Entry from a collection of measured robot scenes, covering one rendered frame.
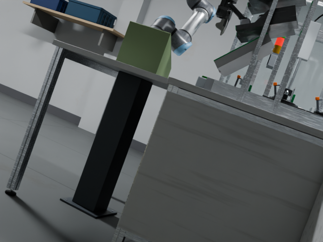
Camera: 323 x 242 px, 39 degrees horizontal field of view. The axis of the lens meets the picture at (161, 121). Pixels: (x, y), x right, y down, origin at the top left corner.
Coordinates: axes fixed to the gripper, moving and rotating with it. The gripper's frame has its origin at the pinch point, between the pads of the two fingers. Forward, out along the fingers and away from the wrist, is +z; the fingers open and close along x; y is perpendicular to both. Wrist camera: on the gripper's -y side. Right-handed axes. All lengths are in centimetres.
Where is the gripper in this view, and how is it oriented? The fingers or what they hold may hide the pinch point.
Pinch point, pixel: (222, 33)
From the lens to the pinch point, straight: 266.5
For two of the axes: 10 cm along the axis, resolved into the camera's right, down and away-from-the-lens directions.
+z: -3.5, 9.4, 0.5
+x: -1.9, -0.2, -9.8
